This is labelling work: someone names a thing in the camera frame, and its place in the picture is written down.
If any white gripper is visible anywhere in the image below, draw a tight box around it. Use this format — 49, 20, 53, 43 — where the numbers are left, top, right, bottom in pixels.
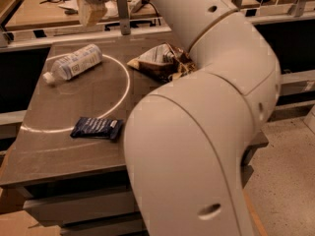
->
77, 0, 109, 27

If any clear plastic water bottle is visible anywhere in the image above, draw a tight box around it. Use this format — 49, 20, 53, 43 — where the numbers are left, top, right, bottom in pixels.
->
42, 44, 102, 85

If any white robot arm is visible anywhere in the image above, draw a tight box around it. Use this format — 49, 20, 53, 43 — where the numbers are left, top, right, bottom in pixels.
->
124, 0, 281, 236

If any dark blue rxbar wrapper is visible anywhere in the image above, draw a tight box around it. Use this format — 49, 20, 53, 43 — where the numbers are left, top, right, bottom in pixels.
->
70, 117, 123, 140

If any wooden background desk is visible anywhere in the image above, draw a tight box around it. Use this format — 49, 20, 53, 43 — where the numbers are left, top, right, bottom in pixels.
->
5, 0, 259, 31

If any crumpled brown chip bag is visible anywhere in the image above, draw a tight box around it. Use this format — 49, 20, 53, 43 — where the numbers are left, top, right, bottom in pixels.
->
127, 42, 197, 83

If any grey drawer cabinet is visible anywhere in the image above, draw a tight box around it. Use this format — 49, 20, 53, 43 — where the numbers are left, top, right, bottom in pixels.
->
0, 30, 270, 236

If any aluminium frame rail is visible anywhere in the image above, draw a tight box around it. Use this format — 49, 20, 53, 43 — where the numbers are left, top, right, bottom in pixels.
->
0, 1, 315, 52

